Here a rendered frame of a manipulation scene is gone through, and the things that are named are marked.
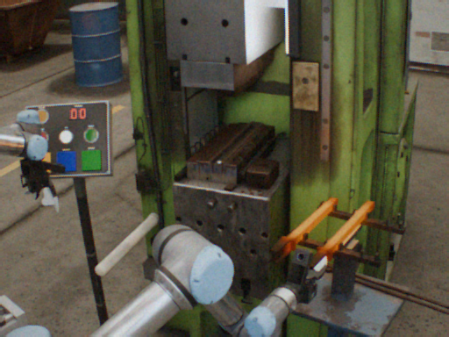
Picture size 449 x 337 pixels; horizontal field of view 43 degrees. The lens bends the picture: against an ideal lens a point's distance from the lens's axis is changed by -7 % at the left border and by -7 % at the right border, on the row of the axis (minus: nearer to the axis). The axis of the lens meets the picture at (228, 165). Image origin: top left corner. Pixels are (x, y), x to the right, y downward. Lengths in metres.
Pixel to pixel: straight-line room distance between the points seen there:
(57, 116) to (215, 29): 0.71
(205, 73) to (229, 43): 0.14
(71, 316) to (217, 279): 1.93
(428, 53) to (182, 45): 5.40
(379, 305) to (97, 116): 1.23
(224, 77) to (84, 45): 4.77
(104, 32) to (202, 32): 4.69
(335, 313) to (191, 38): 1.03
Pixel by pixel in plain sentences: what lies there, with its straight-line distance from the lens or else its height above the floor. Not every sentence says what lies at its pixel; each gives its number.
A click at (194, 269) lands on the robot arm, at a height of 1.20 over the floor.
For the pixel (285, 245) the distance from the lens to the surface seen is 1.77.
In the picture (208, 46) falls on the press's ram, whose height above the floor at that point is 1.42.
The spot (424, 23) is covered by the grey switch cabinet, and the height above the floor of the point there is 0.58.
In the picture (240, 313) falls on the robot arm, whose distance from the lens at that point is 1.63.
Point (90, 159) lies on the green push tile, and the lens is 2.27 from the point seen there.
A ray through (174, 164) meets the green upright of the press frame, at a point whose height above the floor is 0.89.
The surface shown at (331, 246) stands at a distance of 1.79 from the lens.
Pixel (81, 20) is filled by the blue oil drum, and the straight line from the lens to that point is 6.70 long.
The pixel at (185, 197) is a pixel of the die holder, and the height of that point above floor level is 0.87.
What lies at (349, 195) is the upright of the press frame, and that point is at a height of 0.87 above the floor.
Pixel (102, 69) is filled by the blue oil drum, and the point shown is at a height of 0.19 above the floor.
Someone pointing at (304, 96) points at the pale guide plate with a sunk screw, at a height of 1.23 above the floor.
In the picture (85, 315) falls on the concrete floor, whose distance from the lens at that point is 3.13.
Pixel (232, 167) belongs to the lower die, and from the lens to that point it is 2.17.
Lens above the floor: 1.89
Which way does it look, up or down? 24 degrees down
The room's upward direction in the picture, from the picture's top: 2 degrees counter-clockwise
